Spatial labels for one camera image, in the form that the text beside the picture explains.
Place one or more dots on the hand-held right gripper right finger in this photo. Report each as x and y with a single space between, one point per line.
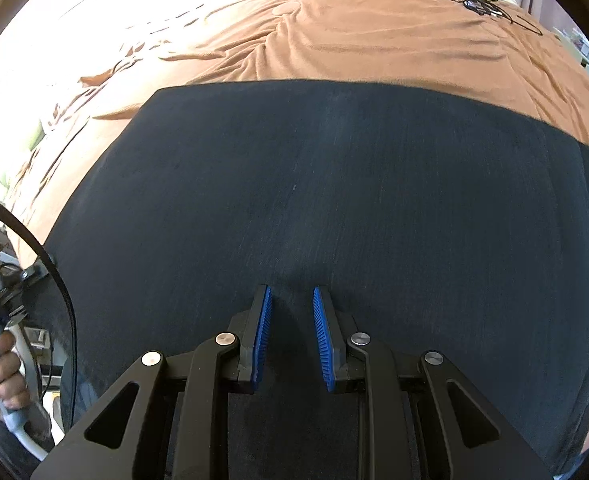
323 340

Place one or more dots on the brown fleece blanket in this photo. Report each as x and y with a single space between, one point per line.
349 35

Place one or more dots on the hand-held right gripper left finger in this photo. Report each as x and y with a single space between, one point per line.
262 335

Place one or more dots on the black pants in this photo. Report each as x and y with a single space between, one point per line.
324 185

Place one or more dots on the person's left hand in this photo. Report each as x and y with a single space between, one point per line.
2 380

